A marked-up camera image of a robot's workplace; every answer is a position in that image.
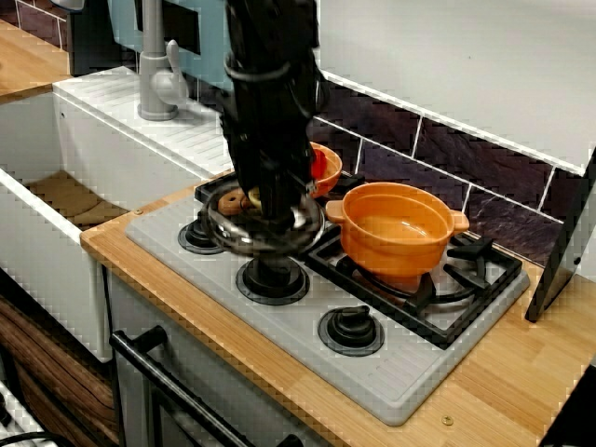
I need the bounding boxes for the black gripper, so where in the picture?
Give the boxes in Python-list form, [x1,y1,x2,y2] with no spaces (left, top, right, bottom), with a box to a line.
[218,69,328,231]

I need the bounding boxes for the glass lid with yellow knob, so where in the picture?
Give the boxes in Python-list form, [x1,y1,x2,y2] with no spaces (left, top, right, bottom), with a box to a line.
[199,183,327,256]

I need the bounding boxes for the red toy pepper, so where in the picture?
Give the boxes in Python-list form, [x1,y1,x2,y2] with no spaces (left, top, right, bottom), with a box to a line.
[310,148,330,181]

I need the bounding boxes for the orange toy frying pan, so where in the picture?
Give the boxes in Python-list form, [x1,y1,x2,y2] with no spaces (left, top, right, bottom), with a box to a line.
[217,142,344,216]

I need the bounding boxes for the black stove knob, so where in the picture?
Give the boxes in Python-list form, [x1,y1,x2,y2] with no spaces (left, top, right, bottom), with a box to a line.
[177,218,234,256]
[318,305,386,358]
[236,251,311,306]

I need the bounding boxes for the black burner grate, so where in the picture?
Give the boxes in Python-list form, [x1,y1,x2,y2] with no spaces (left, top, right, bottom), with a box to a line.
[305,232,523,351]
[194,167,367,255]

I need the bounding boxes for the dark tiled backsplash panel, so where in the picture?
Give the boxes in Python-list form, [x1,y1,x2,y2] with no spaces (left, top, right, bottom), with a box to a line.
[16,0,583,280]

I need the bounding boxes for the orange toy pot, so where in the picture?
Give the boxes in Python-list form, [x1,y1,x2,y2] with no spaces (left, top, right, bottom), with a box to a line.
[325,182,470,284]

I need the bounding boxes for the white toy sink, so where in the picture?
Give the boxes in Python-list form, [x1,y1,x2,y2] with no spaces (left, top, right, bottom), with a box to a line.
[0,64,280,364]

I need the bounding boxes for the teal toy cabinet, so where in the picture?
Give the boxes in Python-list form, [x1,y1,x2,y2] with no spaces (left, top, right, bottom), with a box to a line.
[107,0,237,93]

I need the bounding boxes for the grey toy faucet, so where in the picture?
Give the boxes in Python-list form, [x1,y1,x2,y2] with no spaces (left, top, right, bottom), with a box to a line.
[137,0,190,121]

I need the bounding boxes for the white toy oven cabinet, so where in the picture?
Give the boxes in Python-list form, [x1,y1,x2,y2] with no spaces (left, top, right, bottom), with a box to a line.
[102,267,327,447]

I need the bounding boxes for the black upright panel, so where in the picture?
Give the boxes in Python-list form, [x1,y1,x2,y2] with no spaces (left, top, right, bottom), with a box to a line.
[68,0,113,75]

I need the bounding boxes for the grey toy stove plate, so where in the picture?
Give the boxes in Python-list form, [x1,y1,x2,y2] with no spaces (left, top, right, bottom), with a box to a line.
[125,183,532,427]

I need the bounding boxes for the black side panel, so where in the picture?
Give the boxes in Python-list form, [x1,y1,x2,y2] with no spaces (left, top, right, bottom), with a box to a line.
[524,148,596,323]

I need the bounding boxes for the black oven door handle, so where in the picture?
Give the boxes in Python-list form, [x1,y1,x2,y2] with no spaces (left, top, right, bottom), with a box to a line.
[109,325,304,447]

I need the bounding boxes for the black floor cable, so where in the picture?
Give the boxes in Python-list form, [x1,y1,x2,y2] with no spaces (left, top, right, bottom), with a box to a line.
[0,430,64,447]

